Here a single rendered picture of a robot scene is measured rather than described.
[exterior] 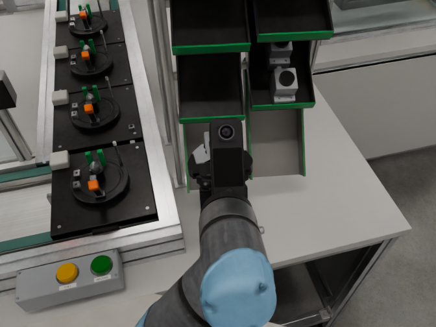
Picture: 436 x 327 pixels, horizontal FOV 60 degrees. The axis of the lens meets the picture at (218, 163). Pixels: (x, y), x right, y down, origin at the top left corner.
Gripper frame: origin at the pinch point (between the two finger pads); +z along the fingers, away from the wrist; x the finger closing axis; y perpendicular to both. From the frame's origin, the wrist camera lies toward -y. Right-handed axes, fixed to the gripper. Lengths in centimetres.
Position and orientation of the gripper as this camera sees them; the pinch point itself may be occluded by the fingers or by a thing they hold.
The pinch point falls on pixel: (217, 145)
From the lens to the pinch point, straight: 67.0
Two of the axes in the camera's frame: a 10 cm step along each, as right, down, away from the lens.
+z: -0.7, -4.4, 9.0
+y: 0.5, 9.0, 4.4
